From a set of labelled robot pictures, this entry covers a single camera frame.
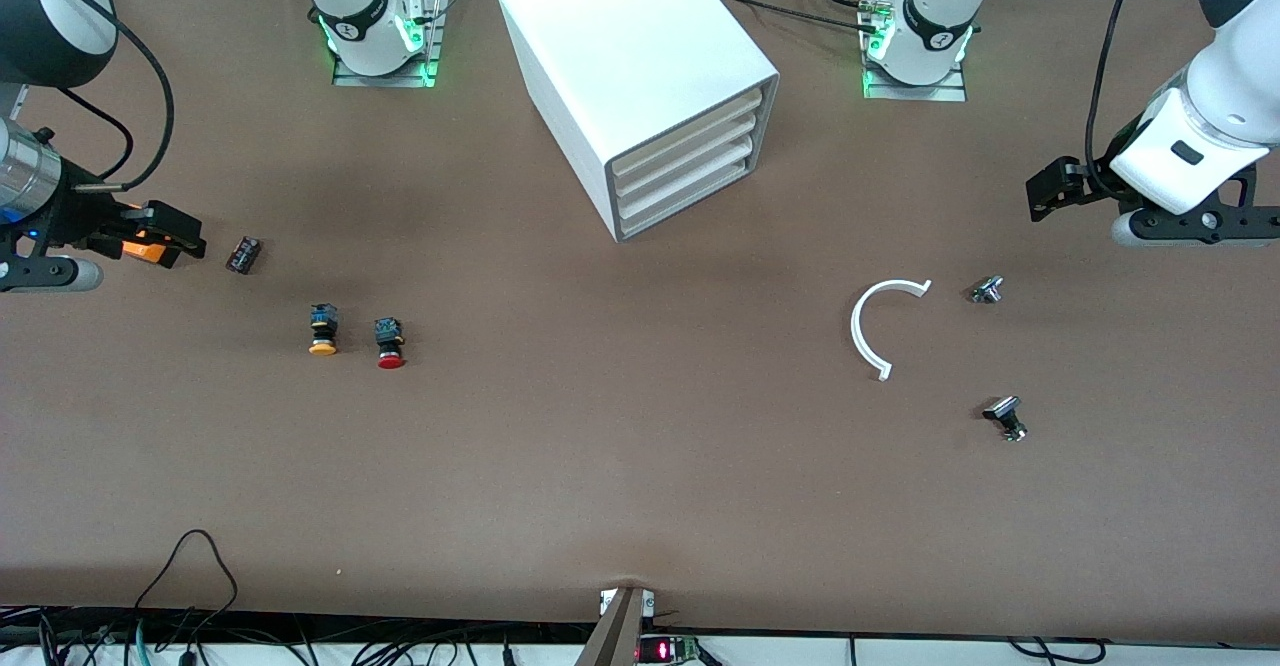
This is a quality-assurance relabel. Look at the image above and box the red push button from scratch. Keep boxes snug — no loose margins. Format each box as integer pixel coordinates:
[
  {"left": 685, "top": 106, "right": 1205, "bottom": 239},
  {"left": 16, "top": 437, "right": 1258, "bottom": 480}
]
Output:
[{"left": 374, "top": 317, "right": 407, "bottom": 371}]

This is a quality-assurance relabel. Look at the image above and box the yellow push button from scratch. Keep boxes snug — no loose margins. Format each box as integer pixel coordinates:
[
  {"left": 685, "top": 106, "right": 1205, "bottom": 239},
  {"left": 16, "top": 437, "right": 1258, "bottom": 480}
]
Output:
[{"left": 307, "top": 303, "right": 341, "bottom": 357}]

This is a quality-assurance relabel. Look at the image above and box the orange box with black base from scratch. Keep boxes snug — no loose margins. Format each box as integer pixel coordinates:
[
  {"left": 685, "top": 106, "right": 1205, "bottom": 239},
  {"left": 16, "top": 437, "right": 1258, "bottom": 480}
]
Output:
[{"left": 120, "top": 229, "right": 191, "bottom": 269}]

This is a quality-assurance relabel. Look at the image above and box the white curved plastic arc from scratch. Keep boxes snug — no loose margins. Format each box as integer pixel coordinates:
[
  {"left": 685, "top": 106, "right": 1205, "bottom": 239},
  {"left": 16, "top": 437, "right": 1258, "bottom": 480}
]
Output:
[{"left": 850, "top": 278, "right": 933, "bottom": 383}]

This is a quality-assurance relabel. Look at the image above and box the device with red LED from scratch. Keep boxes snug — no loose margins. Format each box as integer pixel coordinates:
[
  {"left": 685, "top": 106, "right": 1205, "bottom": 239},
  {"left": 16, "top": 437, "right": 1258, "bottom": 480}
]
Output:
[{"left": 638, "top": 634, "right": 701, "bottom": 665}]

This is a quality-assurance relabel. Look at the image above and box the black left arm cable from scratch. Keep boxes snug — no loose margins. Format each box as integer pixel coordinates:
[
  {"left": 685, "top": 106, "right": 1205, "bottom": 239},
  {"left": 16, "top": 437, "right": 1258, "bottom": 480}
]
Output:
[{"left": 1087, "top": 0, "right": 1146, "bottom": 199}]

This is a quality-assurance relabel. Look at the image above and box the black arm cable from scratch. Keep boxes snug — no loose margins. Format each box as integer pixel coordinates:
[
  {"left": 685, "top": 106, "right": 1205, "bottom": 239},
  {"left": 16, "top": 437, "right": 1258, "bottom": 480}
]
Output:
[
  {"left": 1087, "top": 0, "right": 1146, "bottom": 199},
  {"left": 30, "top": 0, "right": 176, "bottom": 192}
]

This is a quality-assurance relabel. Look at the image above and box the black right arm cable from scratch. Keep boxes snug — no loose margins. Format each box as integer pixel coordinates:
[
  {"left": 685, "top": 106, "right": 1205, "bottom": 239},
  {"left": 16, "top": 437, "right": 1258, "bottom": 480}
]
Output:
[{"left": 30, "top": 0, "right": 176, "bottom": 192}]

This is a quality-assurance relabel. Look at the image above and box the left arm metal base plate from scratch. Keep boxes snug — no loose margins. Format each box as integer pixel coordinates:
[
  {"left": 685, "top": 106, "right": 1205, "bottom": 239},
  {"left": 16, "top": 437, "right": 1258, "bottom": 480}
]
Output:
[{"left": 862, "top": 0, "right": 969, "bottom": 102}]

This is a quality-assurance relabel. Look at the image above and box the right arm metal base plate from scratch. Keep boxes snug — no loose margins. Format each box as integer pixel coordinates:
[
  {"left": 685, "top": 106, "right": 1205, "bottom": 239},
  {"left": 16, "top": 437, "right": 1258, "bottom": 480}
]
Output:
[{"left": 333, "top": 0, "right": 447, "bottom": 89}]

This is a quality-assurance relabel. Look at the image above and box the black looped cable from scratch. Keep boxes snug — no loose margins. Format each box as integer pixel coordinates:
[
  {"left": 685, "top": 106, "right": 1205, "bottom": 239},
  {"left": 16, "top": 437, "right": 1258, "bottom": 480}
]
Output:
[{"left": 135, "top": 529, "right": 239, "bottom": 637}]

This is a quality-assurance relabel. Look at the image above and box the black cable behind cabinet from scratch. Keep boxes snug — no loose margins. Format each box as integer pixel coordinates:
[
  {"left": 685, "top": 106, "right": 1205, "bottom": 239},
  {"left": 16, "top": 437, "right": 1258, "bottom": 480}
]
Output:
[{"left": 712, "top": 0, "right": 886, "bottom": 35}]

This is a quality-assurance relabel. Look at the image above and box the black cable on white strip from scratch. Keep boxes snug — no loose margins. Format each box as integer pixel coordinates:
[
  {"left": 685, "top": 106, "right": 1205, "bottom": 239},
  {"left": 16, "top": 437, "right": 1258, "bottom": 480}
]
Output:
[{"left": 1010, "top": 638, "right": 1106, "bottom": 665}]

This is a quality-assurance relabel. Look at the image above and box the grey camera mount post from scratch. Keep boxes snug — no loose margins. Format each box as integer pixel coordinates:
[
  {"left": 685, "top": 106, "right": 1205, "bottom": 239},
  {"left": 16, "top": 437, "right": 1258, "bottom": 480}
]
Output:
[{"left": 575, "top": 586, "right": 656, "bottom": 666}]

